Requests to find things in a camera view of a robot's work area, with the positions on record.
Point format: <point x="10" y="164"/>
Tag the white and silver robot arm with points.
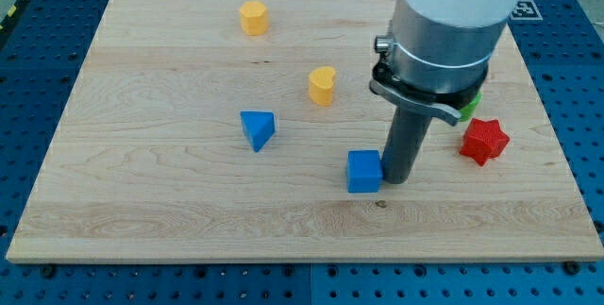
<point x="435" y="56"/>

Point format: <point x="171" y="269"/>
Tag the blue triangle block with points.
<point x="258" y="127"/>

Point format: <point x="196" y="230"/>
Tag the yellow heart block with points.
<point x="321" y="85"/>

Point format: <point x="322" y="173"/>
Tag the blue cube block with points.
<point x="363" y="171"/>

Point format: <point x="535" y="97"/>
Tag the wooden board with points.
<point x="149" y="163"/>

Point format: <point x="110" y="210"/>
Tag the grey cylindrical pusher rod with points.
<point x="406" y="134"/>

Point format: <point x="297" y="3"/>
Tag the yellow octagon block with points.
<point x="254" y="18"/>

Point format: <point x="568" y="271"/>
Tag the green block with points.
<point x="468" y="110"/>

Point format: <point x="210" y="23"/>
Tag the red star block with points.
<point x="483" y="140"/>

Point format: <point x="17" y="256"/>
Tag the fiducial marker tag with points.
<point x="526" y="10"/>

